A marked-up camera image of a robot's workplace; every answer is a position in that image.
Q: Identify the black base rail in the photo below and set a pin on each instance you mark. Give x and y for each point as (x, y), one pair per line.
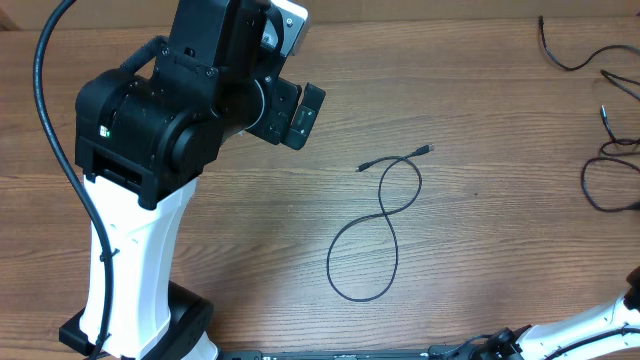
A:
(434, 352)

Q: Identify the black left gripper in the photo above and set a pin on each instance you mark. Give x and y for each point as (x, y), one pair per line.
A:
(284, 98)

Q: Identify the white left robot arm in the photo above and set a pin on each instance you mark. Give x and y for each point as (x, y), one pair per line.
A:
(145, 131)

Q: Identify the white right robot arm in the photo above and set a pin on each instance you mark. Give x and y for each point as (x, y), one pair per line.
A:
(602, 330)

